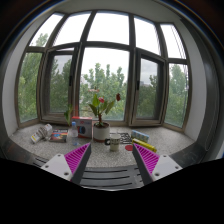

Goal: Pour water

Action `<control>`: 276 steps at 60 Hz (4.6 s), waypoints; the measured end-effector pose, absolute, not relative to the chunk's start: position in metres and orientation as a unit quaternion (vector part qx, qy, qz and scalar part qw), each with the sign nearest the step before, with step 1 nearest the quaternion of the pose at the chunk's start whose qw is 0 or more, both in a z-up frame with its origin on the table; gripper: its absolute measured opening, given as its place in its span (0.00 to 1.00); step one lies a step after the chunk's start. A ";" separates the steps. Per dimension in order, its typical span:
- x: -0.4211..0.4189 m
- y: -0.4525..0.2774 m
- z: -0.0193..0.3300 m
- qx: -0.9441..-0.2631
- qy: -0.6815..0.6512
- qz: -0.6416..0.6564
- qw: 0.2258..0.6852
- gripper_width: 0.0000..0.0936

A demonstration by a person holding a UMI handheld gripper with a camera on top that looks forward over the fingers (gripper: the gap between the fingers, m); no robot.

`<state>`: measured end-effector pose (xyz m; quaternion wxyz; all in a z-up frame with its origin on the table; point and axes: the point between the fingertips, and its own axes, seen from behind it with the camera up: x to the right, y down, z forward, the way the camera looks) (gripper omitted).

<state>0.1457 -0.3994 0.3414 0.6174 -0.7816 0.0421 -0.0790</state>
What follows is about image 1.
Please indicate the yellow long box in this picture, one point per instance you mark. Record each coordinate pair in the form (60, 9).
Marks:
(144, 144)

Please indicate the red round coaster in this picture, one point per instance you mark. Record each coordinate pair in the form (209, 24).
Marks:
(129, 147)

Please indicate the small green plant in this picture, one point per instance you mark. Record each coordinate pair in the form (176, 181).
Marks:
(68, 114)

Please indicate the window frame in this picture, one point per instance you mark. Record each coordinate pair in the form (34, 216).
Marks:
(68, 54)

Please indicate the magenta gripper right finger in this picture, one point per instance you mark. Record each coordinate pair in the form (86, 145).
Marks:
(152, 166)

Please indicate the light blue box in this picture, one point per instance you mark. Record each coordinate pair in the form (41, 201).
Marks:
(139, 135)

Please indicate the colourful book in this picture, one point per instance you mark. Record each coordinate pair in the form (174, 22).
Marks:
(59, 135)

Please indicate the black slatted bench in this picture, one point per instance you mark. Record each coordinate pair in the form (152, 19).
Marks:
(111, 179)

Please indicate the anthurium plant with red flowers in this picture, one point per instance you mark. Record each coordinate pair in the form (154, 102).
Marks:
(100, 106)

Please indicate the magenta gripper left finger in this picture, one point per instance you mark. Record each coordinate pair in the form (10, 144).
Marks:
(70, 166)

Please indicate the clear plastic water bottle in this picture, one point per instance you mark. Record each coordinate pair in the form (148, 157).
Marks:
(74, 133)

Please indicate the white flower pot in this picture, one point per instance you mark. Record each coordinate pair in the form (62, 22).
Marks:
(101, 133)

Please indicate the black patterned mat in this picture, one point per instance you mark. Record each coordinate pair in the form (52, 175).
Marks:
(125, 138)

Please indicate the white crumpled package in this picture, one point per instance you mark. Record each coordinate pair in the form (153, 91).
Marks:
(43, 132)

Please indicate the white mug with black handle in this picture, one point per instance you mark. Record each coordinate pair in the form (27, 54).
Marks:
(113, 142)

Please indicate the red and white box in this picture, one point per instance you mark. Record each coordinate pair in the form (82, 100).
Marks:
(84, 126)

